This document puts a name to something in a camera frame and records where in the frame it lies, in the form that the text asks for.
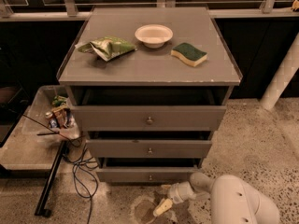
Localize grey bottom drawer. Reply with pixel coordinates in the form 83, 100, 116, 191
97, 158, 202, 183

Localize grey drawer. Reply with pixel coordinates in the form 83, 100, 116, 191
97, 158, 202, 183
71, 105, 226, 131
86, 139, 211, 158

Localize grey middle drawer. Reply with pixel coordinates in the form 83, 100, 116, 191
86, 139, 211, 158

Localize grey top drawer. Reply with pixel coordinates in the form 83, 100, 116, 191
71, 105, 226, 131

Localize grey wooden drawer cabinet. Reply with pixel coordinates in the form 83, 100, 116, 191
56, 6, 243, 170

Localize black metal bar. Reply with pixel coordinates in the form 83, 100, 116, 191
35, 141, 66, 217

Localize snack packages in bin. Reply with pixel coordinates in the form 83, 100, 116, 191
45, 95, 75, 129

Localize clear plastic bin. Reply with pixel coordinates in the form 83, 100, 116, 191
22, 85, 80, 145

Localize green yellow sponge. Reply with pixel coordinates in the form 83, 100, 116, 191
171, 43, 207, 67

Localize green chip bag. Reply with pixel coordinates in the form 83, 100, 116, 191
75, 35, 137, 62

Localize white bowl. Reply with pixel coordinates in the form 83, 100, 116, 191
135, 24, 173, 49

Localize metal railing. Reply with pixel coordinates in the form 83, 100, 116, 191
0, 0, 299, 22

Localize black cable on floor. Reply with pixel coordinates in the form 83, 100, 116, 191
62, 135, 100, 224

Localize white diagonal post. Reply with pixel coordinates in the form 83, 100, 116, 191
260, 34, 299, 110

